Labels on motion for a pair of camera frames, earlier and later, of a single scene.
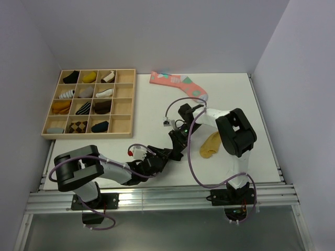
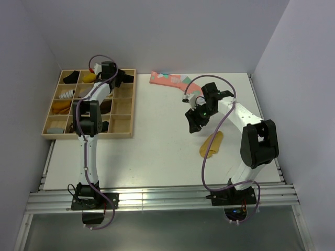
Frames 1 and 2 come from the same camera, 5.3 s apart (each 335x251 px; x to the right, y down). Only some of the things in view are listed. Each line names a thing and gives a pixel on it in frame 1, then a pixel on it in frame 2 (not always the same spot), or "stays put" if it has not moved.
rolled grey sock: [86, 93] stays put
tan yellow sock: [210, 145] stays put
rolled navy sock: [100, 127] stays put
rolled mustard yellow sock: [89, 78] stays put
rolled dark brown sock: [102, 107] stays put
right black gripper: [179, 143] → [194, 121]
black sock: [172, 154] → [128, 78]
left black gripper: [159, 152] → [120, 75]
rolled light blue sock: [55, 130] stays put
